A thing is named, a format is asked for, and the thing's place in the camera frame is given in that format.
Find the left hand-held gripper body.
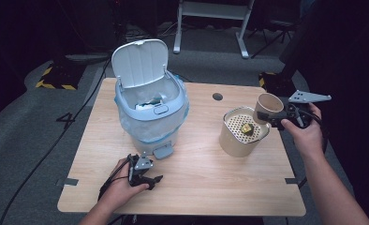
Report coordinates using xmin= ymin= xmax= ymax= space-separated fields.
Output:
xmin=127 ymin=152 xmax=155 ymax=188

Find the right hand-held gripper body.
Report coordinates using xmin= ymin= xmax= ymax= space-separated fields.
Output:
xmin=271 ymin=89 xmax=332 ymax=131

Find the brown paper cup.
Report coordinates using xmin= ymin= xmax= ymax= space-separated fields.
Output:
xmin=253 ymin=92 xmax=285 ymax=126

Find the food scrap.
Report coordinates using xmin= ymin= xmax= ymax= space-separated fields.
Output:
xmin=240 ymin=122 xmax=256 ymax=137

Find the beige container with strainer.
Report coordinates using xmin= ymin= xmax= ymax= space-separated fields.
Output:
xmin=218 ymin=106 xmax=272 ymax=158

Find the white and blue pedal bin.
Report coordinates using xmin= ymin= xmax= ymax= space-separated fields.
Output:
xmin=111 ymin=38 xmax=190 ymax=160

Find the person's right hand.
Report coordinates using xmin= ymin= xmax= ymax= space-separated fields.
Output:
xmin=280 ymin=102 xmax=326 ymax=159

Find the person's left hand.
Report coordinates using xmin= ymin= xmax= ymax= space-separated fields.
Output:
xmin=101 ymin=157 xmax=151 ymax=213

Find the black yellow striped base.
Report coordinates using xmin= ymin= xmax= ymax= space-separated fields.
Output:
xmin=35 ymin=63 xmax=87 ymax=91
xmin=258 ymin=71 xmax=300 ymax=98

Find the clear plastic bin liner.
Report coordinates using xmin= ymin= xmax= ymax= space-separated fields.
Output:
xmin=116 ymin=74 xmax=191 ymax=145

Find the black tripod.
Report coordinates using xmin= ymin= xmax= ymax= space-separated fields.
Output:
xmin=250 ymin=18 xmax=299 ymax=59

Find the white metal stand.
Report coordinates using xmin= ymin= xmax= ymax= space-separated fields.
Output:
xmin=172 ymin=0 xmax=256 ymax=60

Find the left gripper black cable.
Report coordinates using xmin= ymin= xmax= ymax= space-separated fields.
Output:
xmin=97 ymin=154 xmax=134 ymax=202

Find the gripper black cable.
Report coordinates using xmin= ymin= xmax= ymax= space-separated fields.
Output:
xmin=297 ymin=107 xmax=331 ymax=189
xmin=97 ymin=154 xmax=134 ymax=202

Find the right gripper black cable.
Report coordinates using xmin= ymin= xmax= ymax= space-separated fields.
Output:
xmin=297 ymin=107 xmax=331 ymax=189

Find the long black floor cable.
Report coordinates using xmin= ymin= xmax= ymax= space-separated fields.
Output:
xmin=0 ymin=54 xmax=113 ymax=225

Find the bundle of floor cables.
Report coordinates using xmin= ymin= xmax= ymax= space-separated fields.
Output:
xmin=123 ymin=22 xmax=186 ymax=49

